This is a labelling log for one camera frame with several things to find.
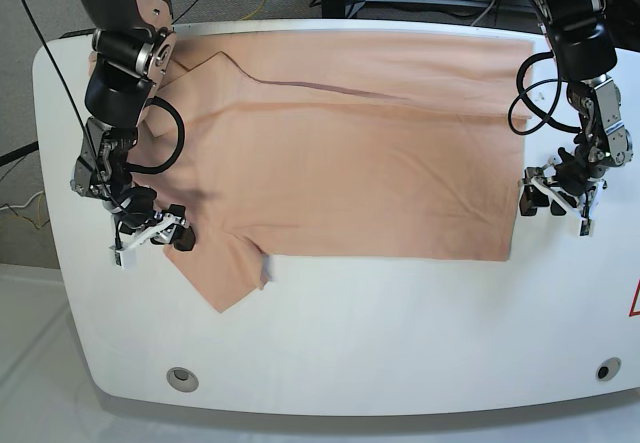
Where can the table cable grommet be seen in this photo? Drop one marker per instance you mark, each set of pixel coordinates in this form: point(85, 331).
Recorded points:
point(182, 380)
point(608, 369)

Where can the red triangle sticker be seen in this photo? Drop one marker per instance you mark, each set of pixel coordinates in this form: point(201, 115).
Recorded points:
point(635, 306)

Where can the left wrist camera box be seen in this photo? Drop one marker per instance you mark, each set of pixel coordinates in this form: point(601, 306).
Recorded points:
point(586, 227)

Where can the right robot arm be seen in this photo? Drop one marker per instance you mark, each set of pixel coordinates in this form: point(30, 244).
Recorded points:
point(133, 41)

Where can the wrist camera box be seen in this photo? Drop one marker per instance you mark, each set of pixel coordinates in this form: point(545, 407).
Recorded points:
point(586, 227)
point(123, 258)

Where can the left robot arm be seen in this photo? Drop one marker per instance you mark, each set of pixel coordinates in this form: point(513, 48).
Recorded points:
point(583, 52)

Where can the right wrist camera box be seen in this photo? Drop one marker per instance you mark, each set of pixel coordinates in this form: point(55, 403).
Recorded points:
point(123, 258)

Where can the peach pink T-shirt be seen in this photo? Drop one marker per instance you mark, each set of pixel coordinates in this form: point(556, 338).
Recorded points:
point(344, 143)

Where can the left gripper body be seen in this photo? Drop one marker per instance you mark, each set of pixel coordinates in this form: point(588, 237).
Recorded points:
point(567, 176)

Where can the left table cable grommet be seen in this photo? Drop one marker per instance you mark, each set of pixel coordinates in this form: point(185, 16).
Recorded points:
point(182, 380)

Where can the black bar at left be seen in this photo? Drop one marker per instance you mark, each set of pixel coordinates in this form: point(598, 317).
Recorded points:
point(18, 153)

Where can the right table cable grommet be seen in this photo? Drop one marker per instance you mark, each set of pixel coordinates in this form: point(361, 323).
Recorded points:
point(608, 369)

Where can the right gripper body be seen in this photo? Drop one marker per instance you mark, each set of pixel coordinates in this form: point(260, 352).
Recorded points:
point(136, 219)

